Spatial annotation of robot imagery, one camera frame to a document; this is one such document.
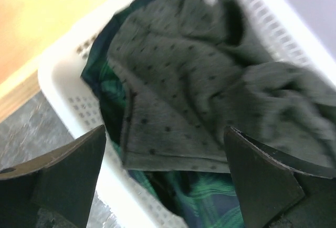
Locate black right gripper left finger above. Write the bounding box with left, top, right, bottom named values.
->
left=1, top=125, right=107, bottom=227

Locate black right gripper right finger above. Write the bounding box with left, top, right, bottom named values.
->
left=224, top=127, right=335, bottom=228

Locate black dotted garment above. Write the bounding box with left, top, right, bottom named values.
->
left=108, top=0, right=335, bottom=173

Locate green plaid garment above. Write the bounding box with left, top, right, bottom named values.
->
left=81, top=0, right=244, bottom=227

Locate wooden clothes rack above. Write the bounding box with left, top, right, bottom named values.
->
left=0, top=0, right=142, bottom=122

